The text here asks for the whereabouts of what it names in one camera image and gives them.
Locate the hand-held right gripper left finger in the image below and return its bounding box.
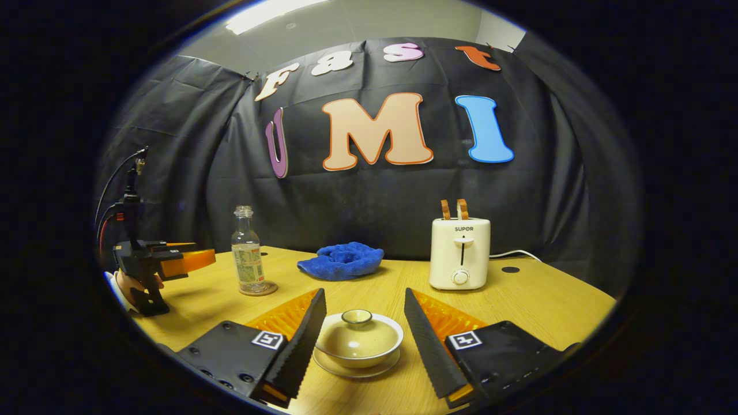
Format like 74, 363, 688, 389
176, 288, 327, 408

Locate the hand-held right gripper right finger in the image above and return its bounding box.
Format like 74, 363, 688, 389
404, 288, 580, 410

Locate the clear glass water bottle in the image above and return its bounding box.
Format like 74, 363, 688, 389
231, 206, 267, 293

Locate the cream ceramic teacup lid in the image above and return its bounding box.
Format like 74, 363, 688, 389
321, 309, 396, 353

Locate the round wooden coaster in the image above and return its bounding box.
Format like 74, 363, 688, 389
239, 280, 278, 297

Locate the cream ceramic teacup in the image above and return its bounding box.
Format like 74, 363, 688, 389
315, 312, 404, 369

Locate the cream ceramic saucer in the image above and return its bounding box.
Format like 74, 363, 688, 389
312, 346, 401, 379

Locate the blue towel cloth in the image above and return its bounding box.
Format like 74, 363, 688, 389
297, 242, 385, 282

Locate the white toaster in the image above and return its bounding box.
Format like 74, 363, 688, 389
429, 217, 492, 291

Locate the black backdrop cloth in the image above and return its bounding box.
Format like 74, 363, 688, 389
95, 37, 643, 300

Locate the red gripper cable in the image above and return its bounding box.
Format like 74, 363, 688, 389
99, 212, 125, 255

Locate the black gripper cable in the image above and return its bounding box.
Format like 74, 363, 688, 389
94, 149, 145, 231

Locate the white toaster cable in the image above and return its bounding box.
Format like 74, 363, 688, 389
489, 250, 543, 263

